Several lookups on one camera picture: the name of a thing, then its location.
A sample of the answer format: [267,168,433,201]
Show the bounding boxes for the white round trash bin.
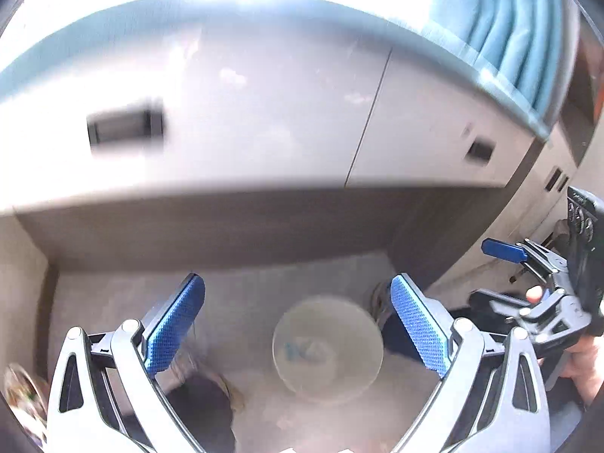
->
[272,294,384,405]

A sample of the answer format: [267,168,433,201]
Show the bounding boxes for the trash pile inside bin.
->
[282,336,336,366]

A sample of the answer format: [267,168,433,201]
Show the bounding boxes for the person's right hand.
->
[524,285,604,409]

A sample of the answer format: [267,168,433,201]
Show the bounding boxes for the right grey sneaker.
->
[368,280,394,329]

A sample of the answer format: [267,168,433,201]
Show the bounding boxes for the grey sneaker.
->
[157,339,245,442]
[368,280,394,329]

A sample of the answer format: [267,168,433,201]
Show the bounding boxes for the left grey sneaker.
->
[157,339,245,442]

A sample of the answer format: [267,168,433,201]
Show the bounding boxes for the light blue curtain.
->
[426,0,578,136]

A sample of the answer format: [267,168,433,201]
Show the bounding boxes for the grey bed frame with drawers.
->
[0,0,596,261]

